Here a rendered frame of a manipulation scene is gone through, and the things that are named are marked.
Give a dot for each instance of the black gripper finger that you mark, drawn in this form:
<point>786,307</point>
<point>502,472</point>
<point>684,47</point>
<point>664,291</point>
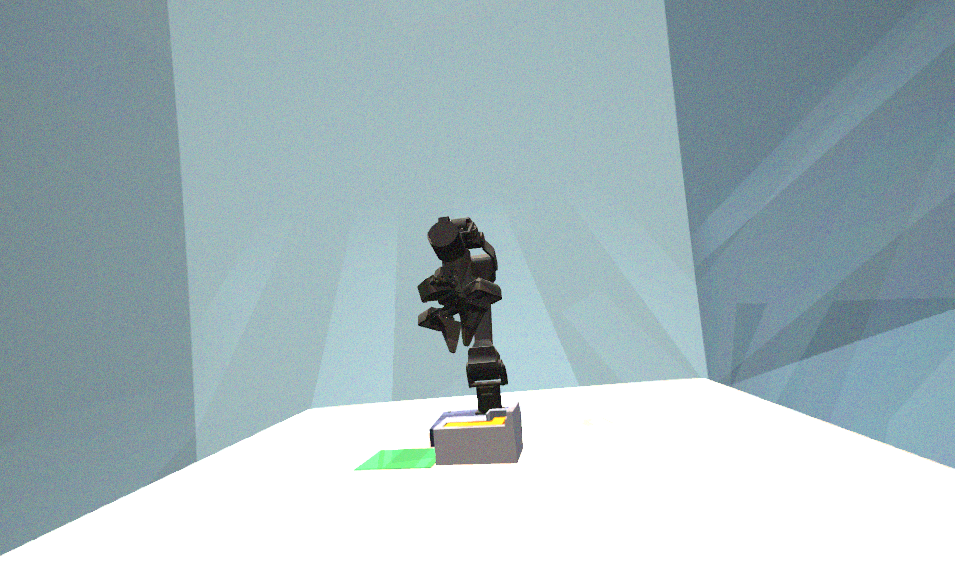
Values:
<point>450,330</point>
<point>470,317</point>

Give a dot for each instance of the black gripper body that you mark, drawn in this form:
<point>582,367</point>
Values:
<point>472,289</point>

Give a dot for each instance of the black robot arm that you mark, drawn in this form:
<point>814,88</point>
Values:
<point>451,239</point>

